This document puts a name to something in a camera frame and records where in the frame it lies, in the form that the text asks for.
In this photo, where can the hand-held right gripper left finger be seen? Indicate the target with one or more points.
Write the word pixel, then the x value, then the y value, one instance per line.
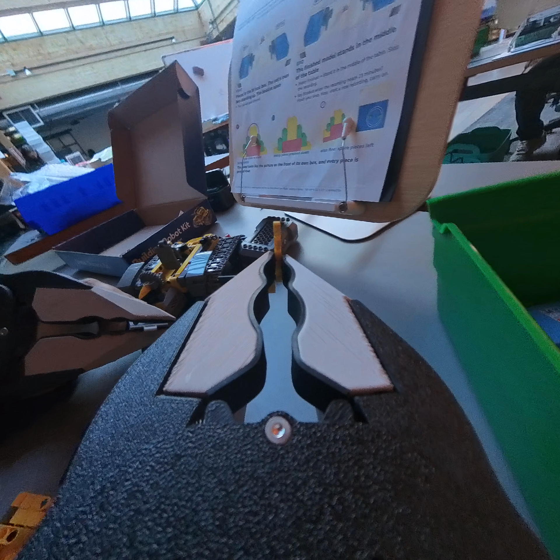
pixel 218 345

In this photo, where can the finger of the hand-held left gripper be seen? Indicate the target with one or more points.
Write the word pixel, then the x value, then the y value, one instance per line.
pixel 78 350
pixel 96 302

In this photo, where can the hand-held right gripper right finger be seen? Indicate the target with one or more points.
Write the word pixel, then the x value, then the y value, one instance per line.
pixel 337 345

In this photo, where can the yellow thin holed block beam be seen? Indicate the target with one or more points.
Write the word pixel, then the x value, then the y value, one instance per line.
pixel 277 245

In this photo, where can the yellow block frame assembly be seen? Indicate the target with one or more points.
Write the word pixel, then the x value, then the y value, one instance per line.
pixel 22 520

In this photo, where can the grey desk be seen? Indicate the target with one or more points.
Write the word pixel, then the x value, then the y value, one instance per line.
pixel 393 284

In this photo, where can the black yellow toy block vehicle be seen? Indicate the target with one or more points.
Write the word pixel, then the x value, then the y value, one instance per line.
pixel 197 262

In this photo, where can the blue storage bin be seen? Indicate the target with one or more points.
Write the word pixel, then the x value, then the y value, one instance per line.
pixel 65 201

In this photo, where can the dark grey studded block shell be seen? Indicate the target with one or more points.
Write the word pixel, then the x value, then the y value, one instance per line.
pixel 262 240

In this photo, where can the white plastic bag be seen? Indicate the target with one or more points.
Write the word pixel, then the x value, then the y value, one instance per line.
pixel 48 175

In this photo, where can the brown cardboard box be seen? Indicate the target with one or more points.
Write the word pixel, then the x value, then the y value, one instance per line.
pixel 162 166

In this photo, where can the black device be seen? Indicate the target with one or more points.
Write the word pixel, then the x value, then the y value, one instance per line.
pixel 218 192

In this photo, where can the green storage bin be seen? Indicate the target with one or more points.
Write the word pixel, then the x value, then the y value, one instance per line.
pixel 494 328

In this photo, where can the dark green crate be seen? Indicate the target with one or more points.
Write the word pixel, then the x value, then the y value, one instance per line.
pixel 477 146

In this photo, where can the white board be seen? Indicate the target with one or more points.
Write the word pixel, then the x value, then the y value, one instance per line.
pixel 210 78

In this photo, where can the printed instruction sheet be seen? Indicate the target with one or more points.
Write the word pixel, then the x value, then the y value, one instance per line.
pixel 328 87

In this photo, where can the instruction sheet on stand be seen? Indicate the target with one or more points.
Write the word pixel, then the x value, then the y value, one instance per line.
pixel 442 109

